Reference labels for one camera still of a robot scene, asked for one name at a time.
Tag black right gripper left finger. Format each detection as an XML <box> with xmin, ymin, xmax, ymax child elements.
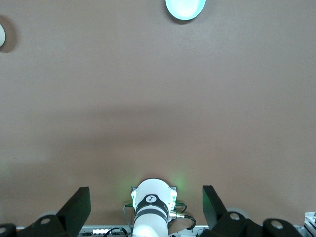
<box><xmin>17</xmin><ymin>187</ymin><xmax>91</xmax><ymax>237</ymax></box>

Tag white bowl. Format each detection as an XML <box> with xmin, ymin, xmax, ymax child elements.
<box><xmin>0</xmin><ymin>23</ymin><xmax>6</xmax><ymax>48</ymax></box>

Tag aluminium frame strut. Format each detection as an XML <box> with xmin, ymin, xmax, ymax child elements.
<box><xmin>304</xmin><ymin>211</ymin><xmax>316</xmax><ymax>237</ymax></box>

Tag black arm base cable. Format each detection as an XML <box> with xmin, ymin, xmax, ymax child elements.
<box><xmin>169</xmin><ymin>202</ymin><xmax>197</xmax><ymax>232</ymax></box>

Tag white power strip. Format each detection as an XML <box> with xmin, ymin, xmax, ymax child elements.
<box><xmin>91</xmin><ymin>228</ymin><xmax>110</xmax><ymax>236</ymax></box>

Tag blue bowl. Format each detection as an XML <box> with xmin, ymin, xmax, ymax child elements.
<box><xmin>164</xmin><ymin>0</ymin><xmax>207</xmax><ymax>21</ymax></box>

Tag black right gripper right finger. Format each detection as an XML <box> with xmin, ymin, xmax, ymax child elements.
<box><xmin>198</xmin><ymin>185</ymin><xmax>263</xmax><ymax>237</ymax></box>

